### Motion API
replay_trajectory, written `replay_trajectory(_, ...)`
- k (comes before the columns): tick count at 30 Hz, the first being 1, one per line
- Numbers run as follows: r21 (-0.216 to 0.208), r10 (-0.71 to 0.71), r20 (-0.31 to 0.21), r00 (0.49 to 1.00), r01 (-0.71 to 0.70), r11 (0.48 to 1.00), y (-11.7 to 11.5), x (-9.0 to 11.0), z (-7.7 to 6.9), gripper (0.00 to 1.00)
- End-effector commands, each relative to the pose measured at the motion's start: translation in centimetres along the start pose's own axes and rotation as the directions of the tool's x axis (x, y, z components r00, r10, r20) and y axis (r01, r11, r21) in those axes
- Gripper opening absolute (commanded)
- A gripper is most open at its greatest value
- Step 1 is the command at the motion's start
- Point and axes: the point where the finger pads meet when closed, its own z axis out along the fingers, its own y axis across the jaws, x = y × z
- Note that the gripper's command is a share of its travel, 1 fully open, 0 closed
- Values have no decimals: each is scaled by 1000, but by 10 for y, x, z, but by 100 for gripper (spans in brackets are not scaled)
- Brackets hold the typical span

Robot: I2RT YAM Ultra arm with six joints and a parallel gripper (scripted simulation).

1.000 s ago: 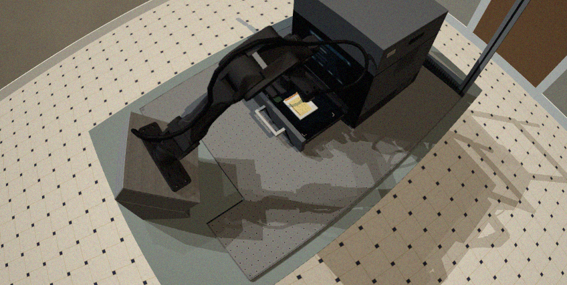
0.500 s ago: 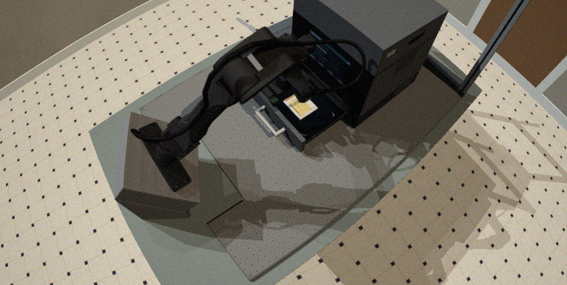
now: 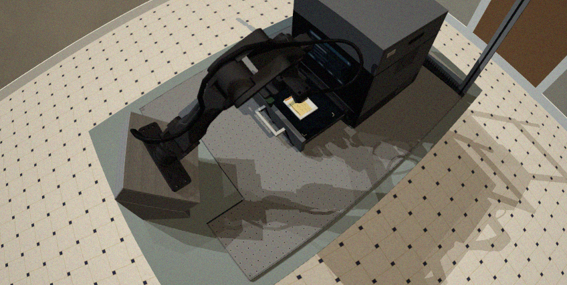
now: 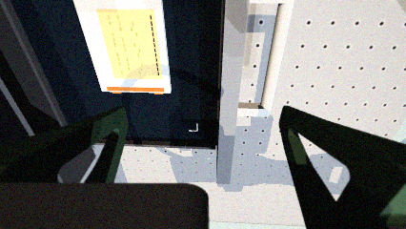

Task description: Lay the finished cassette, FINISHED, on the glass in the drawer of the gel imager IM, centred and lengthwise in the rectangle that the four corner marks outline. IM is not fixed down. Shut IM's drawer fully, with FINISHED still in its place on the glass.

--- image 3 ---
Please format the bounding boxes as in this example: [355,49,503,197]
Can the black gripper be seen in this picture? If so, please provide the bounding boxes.
[258,70,306,108]

